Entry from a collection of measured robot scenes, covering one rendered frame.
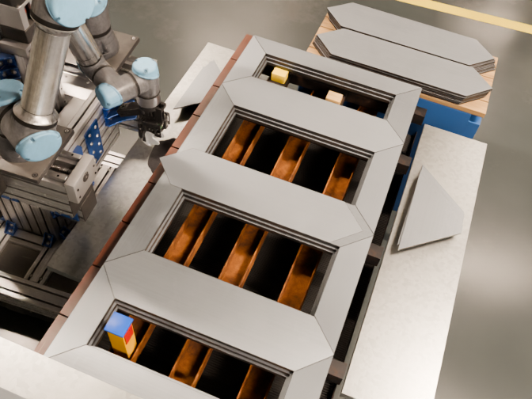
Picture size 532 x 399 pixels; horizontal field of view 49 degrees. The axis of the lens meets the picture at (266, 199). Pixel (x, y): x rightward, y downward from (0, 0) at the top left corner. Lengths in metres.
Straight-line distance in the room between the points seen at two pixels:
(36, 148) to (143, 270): 0.48
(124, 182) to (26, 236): 0.66
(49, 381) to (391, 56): 1.85
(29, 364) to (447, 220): 1.42
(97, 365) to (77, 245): 0.55
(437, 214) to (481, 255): 1.02
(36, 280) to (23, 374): 1.11
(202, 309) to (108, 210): 0.62
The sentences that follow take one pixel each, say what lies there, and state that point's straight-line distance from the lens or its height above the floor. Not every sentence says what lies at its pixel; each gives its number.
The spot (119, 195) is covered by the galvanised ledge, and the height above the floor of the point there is 0.68.
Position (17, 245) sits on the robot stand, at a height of 0.21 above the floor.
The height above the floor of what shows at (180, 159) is 0.86.
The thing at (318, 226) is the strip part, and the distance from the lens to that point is 1.93.
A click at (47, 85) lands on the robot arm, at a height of 1.38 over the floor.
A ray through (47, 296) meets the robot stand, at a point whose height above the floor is 0.23.
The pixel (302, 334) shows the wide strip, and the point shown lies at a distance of 1.74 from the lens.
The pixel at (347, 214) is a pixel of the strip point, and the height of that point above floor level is 0.86.
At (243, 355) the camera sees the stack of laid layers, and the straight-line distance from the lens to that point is 1.71.
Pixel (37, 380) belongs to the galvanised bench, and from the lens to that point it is 1.52.
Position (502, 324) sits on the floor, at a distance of 2.99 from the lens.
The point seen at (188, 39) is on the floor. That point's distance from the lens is 3.93.
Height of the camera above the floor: 2.43
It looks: 53 degrees down
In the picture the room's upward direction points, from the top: 8 degrees clockwise
